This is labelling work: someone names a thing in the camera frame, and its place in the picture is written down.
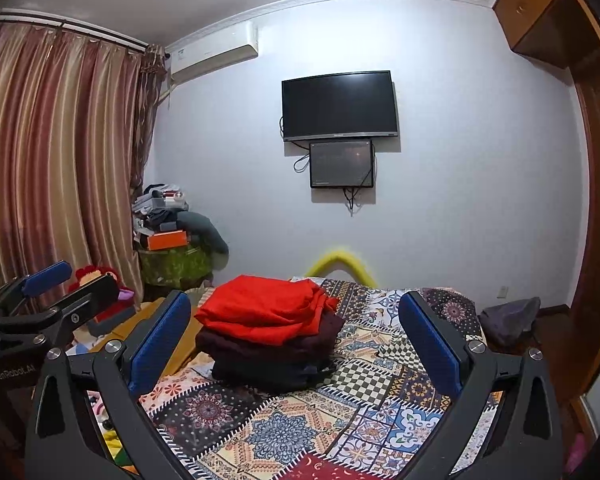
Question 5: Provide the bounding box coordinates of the dark grey bag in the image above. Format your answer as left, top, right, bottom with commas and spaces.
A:
479, 296, 542, 348

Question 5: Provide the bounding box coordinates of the striped brown curtain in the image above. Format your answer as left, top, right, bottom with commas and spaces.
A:
0, 22, 166, 306

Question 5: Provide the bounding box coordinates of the small black wall monitor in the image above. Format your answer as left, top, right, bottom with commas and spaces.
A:
308, 139, 376, 190

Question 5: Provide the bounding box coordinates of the dark navy folded garment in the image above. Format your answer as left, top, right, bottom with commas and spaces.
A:
211, 352, 337, 395

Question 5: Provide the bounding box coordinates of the yellow foam tube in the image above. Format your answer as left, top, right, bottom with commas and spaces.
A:
304, 247, 376, 286

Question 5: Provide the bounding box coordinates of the pile of folded clothes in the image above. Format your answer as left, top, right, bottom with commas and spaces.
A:
132, 183, 190, 235

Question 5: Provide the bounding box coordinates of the red zip jacket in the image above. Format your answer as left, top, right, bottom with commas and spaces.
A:
194, 275, 341, 347

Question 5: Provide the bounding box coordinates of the white curtain rail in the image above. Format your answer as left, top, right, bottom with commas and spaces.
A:
0, 7, 151, 53

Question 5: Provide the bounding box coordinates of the maroon folded garment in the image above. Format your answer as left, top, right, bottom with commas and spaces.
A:
196, 312, 346, 366

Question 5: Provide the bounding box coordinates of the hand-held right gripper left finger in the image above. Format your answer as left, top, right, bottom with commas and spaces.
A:
25, 290, 211, 480

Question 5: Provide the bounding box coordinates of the pink soft item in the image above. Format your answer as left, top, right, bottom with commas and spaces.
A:
565, 447, 588, 476

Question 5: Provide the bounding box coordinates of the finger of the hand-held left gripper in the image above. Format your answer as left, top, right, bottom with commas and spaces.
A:
0, 274, 121, 356
0, 260, 74, 318

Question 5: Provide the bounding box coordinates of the white air conditioner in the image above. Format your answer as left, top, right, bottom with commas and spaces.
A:
167, 22, 259, 86

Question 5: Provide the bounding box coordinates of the red plush toy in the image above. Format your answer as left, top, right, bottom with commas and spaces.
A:
67, 265, 133, 311

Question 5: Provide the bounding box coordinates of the black wall television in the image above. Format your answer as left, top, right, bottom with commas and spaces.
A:
281, 70, 400, 142

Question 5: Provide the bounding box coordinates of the green patterned cloth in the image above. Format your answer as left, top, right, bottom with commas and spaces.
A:
139, 246, 213, 286

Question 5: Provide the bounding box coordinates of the patchwork patterned bedspread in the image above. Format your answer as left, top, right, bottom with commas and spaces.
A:
137, 275, 503, 480

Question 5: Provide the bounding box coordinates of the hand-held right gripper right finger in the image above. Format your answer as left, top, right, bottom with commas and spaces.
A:
399, 290, 566, 480

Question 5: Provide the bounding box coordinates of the black monitor cable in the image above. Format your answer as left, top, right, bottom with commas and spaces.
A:
344, 160, 377, 212

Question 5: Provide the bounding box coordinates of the wooden overhead cabinet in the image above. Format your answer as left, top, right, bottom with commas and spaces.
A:
492, 0, 581, 68

